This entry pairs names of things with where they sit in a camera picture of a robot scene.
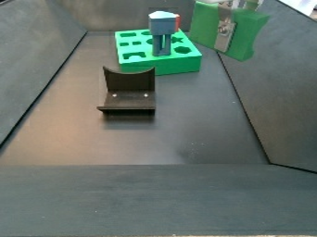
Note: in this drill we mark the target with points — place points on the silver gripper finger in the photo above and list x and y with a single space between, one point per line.
226 24

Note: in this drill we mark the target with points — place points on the blue pentagon block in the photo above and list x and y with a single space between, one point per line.
162 28

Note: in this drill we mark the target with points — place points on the green shape sorter base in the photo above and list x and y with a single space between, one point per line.
134 50

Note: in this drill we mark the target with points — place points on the black fixture bracket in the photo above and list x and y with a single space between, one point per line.
130 91

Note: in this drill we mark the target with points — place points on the red block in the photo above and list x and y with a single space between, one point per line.
176 22

